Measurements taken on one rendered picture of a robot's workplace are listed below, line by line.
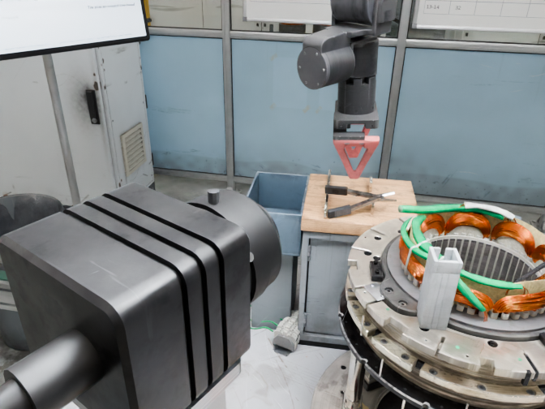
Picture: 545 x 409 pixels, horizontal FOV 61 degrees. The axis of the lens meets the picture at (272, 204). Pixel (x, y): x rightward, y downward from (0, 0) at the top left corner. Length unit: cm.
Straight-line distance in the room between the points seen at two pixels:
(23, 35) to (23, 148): 181
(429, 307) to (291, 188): 50
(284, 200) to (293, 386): 36
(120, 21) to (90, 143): 145
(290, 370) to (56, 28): 96
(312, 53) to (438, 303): 35
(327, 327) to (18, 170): 250
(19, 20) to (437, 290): 108
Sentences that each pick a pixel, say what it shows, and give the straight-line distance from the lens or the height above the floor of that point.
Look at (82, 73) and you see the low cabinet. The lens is 267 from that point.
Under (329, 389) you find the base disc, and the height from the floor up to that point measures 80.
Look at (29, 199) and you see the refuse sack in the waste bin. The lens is 220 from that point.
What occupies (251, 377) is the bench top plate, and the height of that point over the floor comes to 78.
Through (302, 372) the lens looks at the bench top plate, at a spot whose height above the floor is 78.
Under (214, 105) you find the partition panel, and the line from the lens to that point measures 305.
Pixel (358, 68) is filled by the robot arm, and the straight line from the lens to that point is 71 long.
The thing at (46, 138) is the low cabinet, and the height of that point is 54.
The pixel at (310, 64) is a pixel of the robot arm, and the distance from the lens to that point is 66.
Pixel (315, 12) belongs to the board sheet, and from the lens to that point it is 277.
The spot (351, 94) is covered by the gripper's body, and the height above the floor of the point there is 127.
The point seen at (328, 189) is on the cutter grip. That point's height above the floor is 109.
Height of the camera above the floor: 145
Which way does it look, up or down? 28 degrees down
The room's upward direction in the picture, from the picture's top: 1 degrees clockwise
